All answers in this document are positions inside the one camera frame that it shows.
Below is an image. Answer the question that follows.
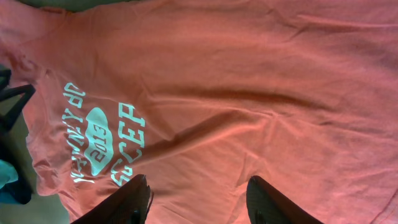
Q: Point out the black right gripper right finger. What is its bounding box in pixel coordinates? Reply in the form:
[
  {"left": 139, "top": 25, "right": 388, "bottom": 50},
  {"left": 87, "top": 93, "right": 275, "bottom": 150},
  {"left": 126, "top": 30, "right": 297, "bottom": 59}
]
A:
[{"left": 246, "top": 175, "right": 322, "bottom": 224}]

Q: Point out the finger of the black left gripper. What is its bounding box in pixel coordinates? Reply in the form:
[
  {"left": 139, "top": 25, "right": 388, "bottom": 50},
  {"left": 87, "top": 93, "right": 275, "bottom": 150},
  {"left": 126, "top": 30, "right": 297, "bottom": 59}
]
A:
[
  {"left": 1, "top": 85, "right": 35, "bottom": 133},
  {"left": 0, "top": 70, "right": 12, "bottom": 90}
]

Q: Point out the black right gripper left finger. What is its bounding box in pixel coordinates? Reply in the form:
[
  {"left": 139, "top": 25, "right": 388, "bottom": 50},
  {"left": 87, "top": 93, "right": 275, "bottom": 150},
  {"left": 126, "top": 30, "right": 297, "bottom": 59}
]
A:
[{"left": 72, "top": 174, "right": 153, "bottom": 224}]

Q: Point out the orange soccer print t-shirt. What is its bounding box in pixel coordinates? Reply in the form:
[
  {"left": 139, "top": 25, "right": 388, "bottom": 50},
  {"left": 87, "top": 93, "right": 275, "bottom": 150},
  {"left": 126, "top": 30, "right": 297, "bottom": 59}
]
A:
[{"left": 1, "top": 0, "right": 397, "bottom": 223}]

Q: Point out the dark navy folded garment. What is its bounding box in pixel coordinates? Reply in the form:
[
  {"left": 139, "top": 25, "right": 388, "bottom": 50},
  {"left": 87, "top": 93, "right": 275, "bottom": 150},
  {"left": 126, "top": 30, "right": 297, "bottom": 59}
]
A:
[{"left": 1, "top": 140, "right": 33, "bottom": 205}]

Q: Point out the light grey folded t-shirt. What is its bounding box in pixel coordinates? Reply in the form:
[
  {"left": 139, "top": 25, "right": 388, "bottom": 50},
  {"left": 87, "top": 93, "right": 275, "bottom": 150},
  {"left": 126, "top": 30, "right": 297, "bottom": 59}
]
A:
[{"left": 1, "top": 160, "right": 19, "bottom": 204}]

